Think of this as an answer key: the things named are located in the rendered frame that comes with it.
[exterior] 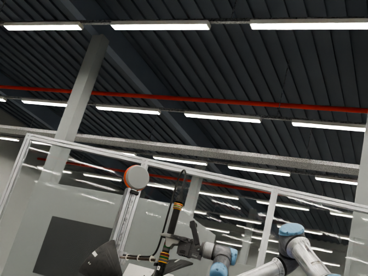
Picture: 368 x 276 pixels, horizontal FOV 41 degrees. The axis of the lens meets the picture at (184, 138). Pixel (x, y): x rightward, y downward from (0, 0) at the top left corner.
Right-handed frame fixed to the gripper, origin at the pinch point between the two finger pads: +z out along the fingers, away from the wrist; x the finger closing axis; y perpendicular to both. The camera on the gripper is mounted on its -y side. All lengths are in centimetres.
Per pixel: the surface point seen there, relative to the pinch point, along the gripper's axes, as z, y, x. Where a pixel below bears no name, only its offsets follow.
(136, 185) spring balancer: 36, -32, 56
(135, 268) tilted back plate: 18.9, 15.7, 41.7
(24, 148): 124, -43, 70
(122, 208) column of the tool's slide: 40, -16, 54
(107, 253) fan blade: 26.8, 14.4, 9.2
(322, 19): -59, -324, 275
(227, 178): -15, -53, 71
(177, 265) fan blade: -8.0, 10.9, 13.1
